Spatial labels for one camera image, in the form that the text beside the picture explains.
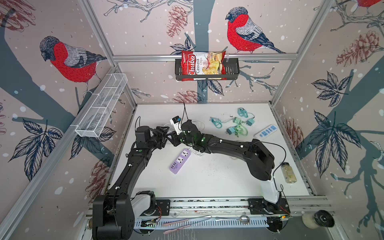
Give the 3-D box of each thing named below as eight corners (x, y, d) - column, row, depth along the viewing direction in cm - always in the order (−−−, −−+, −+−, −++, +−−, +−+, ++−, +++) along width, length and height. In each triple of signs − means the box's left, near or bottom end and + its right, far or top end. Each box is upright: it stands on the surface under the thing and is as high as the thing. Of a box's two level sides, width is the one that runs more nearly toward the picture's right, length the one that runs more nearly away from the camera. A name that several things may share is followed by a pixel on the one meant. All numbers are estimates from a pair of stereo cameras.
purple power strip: (168, 171, 87) (168, 169, 85) (183, 148, 96) (183, 146, 95) (177, 176, 85) (177, 175, 83) (191, 152, 95) (191, 151, 93)
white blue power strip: (258, 142, 100) (259, 140, 98) (252, 136, 103) (253, 134, 101) (277, 130, 106) (279, 128, 104) (271, 125, 109) (273, 123, 107)
